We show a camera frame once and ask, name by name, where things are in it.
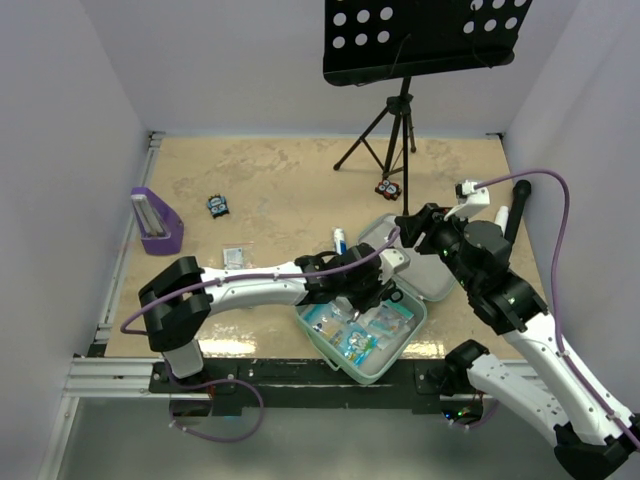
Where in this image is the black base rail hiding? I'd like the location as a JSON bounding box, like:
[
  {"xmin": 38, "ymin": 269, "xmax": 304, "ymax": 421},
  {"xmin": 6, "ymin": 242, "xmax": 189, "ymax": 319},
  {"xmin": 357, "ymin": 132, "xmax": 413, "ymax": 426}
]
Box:
[{"xmin": 149, "ymin": 358, "xmax": 495, "ymax": 424}]

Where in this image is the teal packet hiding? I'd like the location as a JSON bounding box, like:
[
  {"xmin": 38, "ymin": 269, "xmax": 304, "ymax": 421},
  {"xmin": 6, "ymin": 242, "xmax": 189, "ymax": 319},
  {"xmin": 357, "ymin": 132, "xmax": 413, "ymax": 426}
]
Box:
[{"xmin": 367, "ymin": 302, "xmax": 414, "ymax": 339}]

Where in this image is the black microphone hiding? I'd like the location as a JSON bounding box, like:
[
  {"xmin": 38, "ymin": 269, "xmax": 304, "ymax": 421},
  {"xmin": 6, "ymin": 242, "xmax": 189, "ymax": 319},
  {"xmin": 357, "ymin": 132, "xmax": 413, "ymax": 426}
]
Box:
[{"xmin": 504, "ymin": 180, "xmax": 532, "ymax": 244}]

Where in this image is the small clear packet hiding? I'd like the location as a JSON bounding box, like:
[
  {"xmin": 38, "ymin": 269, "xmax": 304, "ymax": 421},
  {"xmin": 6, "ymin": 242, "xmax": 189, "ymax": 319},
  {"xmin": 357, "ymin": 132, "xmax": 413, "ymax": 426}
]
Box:
[{"xmin": 222, "ymin": 242, "xmax": 254, "ymax": 270}]

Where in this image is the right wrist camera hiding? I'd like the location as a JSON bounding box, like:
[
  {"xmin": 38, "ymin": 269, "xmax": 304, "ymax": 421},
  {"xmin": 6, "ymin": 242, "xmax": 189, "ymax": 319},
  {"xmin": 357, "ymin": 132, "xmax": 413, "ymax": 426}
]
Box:
[{"xmin": 444, "ymin": 180, "xmax": 490, "ymax": 220}]

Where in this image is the red owl toy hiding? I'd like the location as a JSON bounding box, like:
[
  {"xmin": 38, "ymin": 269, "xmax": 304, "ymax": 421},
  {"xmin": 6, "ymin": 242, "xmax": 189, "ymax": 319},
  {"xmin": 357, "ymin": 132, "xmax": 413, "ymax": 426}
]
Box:
[{"xmin": 375, "ymin": 179, "xmax": 402, "ymax": 201}]

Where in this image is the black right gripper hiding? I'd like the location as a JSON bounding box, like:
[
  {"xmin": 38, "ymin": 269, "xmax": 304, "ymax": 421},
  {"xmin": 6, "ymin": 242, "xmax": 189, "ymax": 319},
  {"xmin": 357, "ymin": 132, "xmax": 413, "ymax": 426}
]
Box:
[{"xmin": 394, "ymin": 202, "xmax": 479, "ymax": 292}]

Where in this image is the purple metronome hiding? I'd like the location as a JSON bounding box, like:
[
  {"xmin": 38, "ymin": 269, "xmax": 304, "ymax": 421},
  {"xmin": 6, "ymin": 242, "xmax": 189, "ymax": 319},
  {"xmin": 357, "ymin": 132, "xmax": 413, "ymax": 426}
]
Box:
[{"xmin": 130, "ymin": 187, "xmax": 184, "ymax": 256}]

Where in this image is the mint green medicine case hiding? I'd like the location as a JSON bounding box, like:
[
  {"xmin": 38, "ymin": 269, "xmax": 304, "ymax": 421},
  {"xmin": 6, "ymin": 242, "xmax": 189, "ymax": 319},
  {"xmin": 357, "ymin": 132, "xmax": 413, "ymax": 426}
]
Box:
[{"xmin": 296, "ymin": 240, "xmax": 455, "ymax": 385}]

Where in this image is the blue owl toy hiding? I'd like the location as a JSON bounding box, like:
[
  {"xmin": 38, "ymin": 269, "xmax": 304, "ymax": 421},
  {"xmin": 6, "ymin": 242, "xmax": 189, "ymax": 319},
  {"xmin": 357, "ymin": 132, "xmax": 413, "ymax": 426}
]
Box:
[{"xmin": 206, "ymin": 194, "xmax": 230, "ymax": 219}]

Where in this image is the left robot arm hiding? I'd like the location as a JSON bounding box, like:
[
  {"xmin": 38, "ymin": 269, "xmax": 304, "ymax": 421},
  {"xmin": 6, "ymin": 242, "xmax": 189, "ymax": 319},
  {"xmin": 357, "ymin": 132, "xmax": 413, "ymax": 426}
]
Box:
[{"xmin": 138, "ymin": 243, "xmax": 409, "ymax": 392}]

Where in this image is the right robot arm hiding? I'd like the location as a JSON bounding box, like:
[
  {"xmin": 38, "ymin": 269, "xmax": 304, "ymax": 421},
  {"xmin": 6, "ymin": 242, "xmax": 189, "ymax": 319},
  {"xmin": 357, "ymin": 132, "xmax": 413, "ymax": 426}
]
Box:
[{"xmin": 395, "ymin": 204, "xmax": 639, "ymax": 479}]

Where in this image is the white microphone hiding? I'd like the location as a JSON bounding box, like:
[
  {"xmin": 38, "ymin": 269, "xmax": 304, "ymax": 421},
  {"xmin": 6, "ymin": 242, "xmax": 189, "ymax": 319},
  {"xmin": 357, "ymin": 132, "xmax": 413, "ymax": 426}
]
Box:
[{"xmin": 494, "ymin": 205, "xmax": 510, "ymax": 235}]

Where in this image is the white bandage roll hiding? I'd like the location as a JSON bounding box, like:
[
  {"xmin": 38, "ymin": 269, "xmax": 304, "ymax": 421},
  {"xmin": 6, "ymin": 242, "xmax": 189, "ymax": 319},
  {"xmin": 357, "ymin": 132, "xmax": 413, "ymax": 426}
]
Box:
[{"xmin": 332, "ymin": 227, "xmax": 347, "ymax": 255}]

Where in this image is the black music stand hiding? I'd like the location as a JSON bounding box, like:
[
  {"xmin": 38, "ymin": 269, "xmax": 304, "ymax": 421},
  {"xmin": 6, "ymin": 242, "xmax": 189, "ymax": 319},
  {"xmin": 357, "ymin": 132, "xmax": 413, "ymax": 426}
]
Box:
[{"xmin": 322, "ymin": 0, "xmax": 536, "ymax": 216}]

